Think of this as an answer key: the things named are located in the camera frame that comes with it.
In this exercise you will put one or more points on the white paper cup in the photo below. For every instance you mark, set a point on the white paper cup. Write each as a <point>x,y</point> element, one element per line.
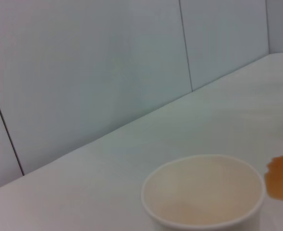
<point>203,192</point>

